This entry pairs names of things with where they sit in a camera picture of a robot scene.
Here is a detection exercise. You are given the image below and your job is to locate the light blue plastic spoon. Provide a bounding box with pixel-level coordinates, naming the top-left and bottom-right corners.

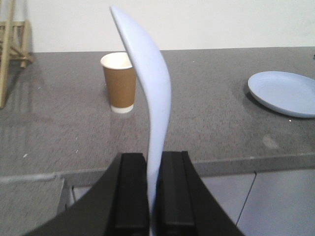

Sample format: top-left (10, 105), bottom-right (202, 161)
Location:
top-left (110, 6), bottom-right (171, 236)

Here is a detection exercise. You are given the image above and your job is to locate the brown paper cup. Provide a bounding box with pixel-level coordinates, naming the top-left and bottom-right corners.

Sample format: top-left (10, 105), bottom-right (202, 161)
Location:
top-left (100, 52), bottom-right (136, 114)

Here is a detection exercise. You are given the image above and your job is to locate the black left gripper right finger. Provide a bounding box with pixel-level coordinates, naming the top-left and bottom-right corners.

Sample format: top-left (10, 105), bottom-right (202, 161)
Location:
top-left (155, 151), bottom-right (243, 236)

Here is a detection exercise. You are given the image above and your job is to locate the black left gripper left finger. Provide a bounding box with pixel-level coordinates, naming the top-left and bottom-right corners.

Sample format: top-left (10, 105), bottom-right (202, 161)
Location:
top-left (27, 153), bottom-right (149, 236)

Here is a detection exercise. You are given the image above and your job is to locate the light blue plate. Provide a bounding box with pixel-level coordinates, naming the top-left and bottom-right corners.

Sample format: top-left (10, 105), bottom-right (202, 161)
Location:
top-left (248, 71), bottom-right (315, 118)

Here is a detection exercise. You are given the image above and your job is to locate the wooden rack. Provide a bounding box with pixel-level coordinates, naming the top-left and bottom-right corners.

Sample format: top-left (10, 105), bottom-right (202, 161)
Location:
top-left (0, 0), bottom-right (34, 108)

